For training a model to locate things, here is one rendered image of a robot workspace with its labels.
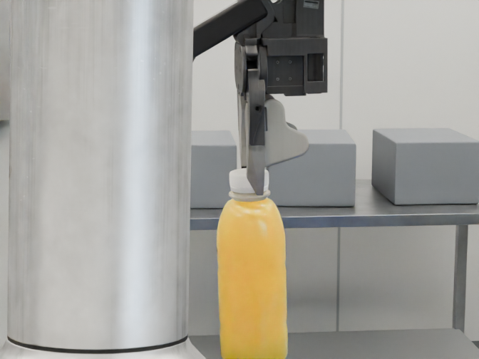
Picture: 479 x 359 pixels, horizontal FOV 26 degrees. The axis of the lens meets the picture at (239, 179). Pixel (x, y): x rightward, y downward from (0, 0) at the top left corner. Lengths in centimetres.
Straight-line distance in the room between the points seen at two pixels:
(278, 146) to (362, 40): 330
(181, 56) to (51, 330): 14
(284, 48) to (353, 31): 330
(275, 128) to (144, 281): 54
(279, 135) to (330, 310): 347
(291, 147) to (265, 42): 10
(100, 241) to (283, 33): 57
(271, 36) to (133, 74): 54
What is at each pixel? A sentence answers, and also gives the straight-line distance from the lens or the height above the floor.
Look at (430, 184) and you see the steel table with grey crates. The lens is 362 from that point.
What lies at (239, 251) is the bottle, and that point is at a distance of 101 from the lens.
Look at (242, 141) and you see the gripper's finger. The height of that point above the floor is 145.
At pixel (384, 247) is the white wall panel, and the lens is 442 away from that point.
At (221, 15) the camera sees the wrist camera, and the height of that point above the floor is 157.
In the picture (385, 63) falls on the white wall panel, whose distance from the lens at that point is 431.
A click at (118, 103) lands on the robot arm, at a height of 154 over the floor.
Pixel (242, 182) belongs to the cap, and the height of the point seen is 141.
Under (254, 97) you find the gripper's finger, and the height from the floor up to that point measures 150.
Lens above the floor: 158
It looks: 10 degrees down
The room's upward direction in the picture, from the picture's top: straight up
